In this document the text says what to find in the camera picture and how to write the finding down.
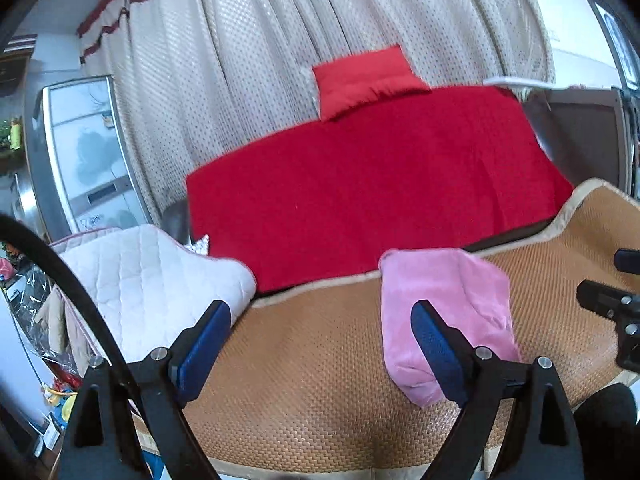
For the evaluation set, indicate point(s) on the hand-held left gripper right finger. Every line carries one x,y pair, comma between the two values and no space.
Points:
440,355

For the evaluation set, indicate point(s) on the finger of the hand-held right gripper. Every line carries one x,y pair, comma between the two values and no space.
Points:
629,261
610,300

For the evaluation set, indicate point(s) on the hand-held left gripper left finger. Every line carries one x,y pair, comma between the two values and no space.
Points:
205,350

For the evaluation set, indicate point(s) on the person's black garment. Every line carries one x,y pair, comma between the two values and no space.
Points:
610,420

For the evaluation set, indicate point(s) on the white quilted cushion cover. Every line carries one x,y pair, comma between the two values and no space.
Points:
150,285

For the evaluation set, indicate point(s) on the small silver patterned cloth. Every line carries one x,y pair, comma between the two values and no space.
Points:
199,246

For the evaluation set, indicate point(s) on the woven bamboo mat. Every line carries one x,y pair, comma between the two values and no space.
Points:
325,385

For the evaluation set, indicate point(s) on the clear plastic bag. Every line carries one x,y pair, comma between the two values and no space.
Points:
45,320

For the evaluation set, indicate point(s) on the red blanket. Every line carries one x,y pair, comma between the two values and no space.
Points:
375,175

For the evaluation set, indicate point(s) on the silver refrigerator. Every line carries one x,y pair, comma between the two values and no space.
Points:
85,135

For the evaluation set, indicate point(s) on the beige dotted curtain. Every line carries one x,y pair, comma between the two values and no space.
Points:
225,85

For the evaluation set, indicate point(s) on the red pillow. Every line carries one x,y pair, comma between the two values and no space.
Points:
365,80

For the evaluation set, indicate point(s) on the yellow green bottle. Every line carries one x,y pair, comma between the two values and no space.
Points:
16,134

